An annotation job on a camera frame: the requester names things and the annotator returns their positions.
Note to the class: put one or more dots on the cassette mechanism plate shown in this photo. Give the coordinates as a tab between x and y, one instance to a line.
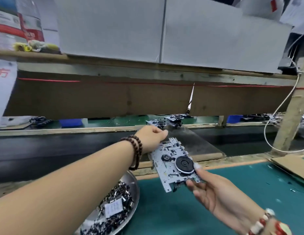
162	171

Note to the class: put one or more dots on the blue plastic bin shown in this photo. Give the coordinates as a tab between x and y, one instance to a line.
71	123
234	119

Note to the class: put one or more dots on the finished mechanisms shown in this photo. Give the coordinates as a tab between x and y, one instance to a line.
169	120

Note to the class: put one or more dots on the white paper sign red text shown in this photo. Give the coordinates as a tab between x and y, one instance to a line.
2	90

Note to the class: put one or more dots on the flat cardboard piece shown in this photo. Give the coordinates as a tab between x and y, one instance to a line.
295	166

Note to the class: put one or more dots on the bottle with orange label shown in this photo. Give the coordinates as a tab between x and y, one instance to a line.
10	22

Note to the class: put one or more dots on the yellow plastic object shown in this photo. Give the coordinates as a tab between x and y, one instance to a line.
37	46

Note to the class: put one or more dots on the white bag red label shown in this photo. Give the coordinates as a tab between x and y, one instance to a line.
262	7

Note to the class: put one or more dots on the black conveyor belt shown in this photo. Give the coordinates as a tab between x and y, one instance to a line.
54	151

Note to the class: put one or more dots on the wooden shelf beam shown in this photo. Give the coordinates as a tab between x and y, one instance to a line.
142	71

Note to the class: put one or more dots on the wooden post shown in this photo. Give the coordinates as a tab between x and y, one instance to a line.
294	117

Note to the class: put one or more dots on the person's left forearm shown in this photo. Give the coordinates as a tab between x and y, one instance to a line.
59	198

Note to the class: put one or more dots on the brown cardboard panel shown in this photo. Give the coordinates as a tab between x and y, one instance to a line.
93	100

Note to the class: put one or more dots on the clear plastic sheet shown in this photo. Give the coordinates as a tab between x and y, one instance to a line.
201	144

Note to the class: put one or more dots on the round metal bowl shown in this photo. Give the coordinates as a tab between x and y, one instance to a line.
135	193

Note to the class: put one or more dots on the person's left hand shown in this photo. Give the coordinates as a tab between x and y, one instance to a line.
151	138

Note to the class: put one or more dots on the person's right hand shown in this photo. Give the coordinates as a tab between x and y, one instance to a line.
225	198

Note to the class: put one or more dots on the pile of small metal parts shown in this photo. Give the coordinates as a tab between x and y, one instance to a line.
117	198

